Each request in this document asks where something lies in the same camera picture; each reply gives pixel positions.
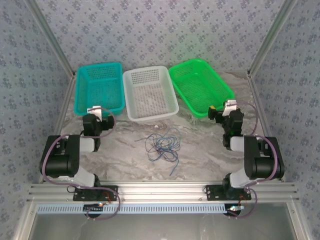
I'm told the mauve arm harness cable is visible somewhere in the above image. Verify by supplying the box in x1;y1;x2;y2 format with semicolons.
226;101;282;220
41;108;122;221

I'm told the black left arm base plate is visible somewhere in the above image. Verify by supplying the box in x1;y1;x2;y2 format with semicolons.
73;185;119;202

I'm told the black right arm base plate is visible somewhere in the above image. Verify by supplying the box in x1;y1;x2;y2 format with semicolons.
205;184;252;202

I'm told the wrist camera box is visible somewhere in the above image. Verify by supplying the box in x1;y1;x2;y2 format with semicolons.
223;99;238;116
86;105;104;121

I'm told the mauve left arm harness cable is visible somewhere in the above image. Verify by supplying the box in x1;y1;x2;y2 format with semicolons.
41;108;122;221

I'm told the white slotted cable duct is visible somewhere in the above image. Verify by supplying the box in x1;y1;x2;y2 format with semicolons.
36;202;226;215

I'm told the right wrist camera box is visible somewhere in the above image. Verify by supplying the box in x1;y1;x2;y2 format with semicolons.
223;99;238;116

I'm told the teal plastic basket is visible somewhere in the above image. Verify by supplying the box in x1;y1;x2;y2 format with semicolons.
74;61;126;116

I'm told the small black circuit board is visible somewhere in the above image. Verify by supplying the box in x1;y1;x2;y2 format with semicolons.
83;203;105;213
225;204;245;216

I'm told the thin purple cable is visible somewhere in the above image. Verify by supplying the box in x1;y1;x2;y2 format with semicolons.
146;133;177;161
134;133;176;161

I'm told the green plastic basket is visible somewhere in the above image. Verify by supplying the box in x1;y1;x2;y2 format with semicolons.
168;58;236;119

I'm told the grey metal panel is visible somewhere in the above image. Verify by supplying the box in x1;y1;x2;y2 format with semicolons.
31;213;300;240

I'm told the mauve right arm harness cable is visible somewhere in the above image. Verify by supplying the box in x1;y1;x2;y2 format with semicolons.
226;101;282;220

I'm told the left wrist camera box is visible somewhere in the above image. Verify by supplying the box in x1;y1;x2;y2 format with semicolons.
86;105;104;121

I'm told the aluminium side rail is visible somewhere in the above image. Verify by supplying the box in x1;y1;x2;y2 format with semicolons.
38;74;76;185
247;73;286;182

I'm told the white plastic basket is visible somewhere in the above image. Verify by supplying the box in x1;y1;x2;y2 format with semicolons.
122;65;180;123

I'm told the aluminium front frame rail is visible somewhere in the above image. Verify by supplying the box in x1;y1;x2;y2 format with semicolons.
28;180;300;204

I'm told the aluminium corner post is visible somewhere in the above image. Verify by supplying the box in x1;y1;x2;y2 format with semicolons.
246;0;299;78
24;0;76;79

